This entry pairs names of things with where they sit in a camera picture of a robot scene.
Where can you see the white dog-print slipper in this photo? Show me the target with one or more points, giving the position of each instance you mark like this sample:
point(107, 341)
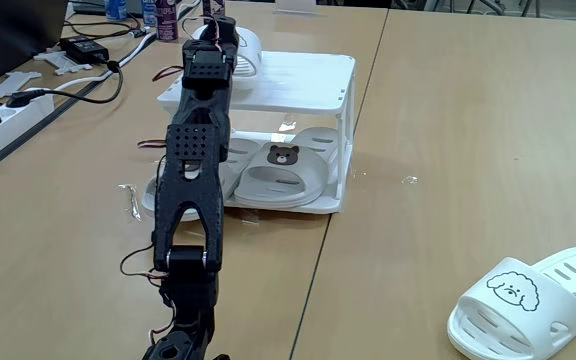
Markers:
point(249, 55)
point(518, 320)

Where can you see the grey bear-print slipper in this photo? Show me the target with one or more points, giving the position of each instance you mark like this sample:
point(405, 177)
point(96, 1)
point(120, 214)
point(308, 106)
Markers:
point(313, 172)
point(227, 182)

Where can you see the white two-shelf shoe rack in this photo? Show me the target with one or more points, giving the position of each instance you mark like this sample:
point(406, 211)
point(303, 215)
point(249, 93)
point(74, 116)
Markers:
point(298, 80)

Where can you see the purple drink can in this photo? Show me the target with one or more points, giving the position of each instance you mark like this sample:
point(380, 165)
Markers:
point(214, 6)
point(167, 20)

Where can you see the white plastic stand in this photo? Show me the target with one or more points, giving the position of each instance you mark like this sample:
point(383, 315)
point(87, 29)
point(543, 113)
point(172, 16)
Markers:
point(295, 6)

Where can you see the blue labelled bottle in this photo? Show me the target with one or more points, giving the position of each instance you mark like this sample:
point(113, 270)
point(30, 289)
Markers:
point(115, 9)
point(149, 12)

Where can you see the black power adapter brick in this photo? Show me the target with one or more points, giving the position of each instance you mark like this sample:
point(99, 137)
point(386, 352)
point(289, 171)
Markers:
point(85, 50)

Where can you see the white flat plastic part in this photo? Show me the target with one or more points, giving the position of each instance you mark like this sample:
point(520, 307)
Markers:
point(60, 61)
point(10, 82)

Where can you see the long clear tape strip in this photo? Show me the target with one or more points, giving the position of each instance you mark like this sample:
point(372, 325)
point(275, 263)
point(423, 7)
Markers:
point(133, 205)

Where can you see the black laptop screen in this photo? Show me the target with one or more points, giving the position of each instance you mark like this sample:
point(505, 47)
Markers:
point(18, 35)

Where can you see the white power strip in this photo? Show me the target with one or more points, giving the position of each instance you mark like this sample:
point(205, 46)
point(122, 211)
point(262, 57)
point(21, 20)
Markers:
point(13, 125)

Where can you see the small clear tape scrap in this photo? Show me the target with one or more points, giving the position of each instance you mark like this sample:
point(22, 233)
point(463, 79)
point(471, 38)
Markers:
point(409, 179)

